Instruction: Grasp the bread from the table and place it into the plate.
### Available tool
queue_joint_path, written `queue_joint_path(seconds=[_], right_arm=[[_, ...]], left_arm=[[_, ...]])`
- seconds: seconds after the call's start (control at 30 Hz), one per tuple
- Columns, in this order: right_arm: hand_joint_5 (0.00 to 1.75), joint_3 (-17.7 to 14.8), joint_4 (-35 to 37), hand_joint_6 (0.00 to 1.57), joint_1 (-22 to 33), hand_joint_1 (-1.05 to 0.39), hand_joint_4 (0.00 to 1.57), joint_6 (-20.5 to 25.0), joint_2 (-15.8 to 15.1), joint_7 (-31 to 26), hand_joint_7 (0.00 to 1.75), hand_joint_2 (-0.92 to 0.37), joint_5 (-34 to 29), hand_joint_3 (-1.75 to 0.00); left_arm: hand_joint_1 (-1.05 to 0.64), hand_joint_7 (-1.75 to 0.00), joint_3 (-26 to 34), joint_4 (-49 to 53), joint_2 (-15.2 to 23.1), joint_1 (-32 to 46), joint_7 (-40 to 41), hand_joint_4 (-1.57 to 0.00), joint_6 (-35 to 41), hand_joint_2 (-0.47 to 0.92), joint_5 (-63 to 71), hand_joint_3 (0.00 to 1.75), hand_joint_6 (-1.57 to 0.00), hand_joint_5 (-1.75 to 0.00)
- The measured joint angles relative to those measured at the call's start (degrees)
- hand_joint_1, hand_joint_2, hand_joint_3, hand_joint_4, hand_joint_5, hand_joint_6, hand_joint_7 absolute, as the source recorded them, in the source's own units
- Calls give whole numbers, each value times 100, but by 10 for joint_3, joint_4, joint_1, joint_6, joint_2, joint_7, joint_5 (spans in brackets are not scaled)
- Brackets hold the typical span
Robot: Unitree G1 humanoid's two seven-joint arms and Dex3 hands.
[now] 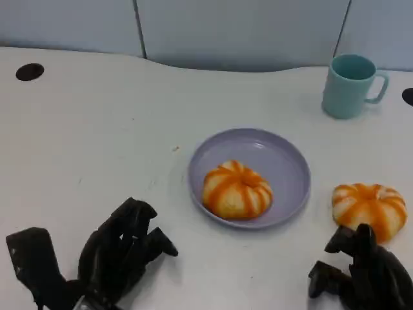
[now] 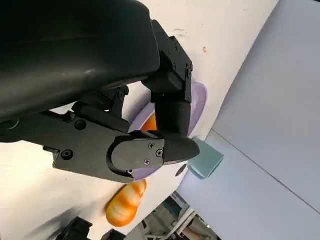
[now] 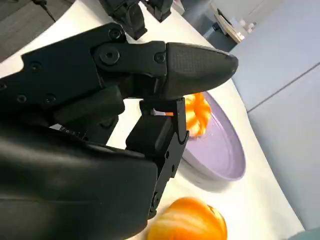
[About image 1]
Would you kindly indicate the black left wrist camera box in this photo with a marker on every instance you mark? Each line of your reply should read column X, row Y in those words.
column 32, row 258

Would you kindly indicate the lilac plate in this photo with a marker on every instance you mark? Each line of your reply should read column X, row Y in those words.
column 274, row 155

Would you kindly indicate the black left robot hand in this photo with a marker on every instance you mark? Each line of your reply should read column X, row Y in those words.
column 109, row 255

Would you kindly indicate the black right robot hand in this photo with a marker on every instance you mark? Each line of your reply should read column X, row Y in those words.
column 377, row 281

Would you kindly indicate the orange white toy bread roll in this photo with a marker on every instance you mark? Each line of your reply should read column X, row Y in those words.
column 237, row 193
column 368, row 203

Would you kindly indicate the pale green mug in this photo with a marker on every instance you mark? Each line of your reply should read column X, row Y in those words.
column 345, row 93

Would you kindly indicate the black table grommet hole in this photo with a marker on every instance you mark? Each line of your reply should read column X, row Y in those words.
column 29, row 71
column 408, row 97

